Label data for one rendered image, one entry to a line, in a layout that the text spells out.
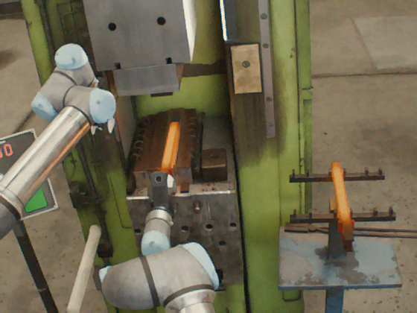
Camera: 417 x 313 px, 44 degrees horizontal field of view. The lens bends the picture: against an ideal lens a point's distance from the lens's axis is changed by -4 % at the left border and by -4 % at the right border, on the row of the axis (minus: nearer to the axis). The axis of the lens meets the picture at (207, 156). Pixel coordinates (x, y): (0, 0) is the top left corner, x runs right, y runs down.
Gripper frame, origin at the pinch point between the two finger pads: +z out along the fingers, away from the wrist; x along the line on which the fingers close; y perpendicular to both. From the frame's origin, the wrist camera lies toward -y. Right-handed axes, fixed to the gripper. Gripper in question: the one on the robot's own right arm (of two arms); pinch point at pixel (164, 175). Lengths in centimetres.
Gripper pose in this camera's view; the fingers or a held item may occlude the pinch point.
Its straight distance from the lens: 176.2
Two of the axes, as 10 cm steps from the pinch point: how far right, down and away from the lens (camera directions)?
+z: 0.3, -5.2, 8.5
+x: 9.9, -0.8, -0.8
